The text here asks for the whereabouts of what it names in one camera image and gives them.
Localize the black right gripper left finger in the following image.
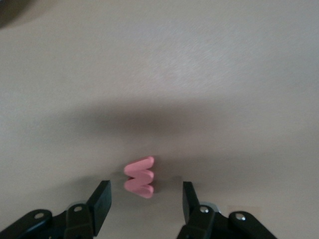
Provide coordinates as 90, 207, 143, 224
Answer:
63, 180, 112, 239

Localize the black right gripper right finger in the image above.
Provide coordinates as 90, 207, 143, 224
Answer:
175, 181, 226, 239

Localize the pink letter w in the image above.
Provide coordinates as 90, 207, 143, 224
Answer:
124, 156, 155, 199

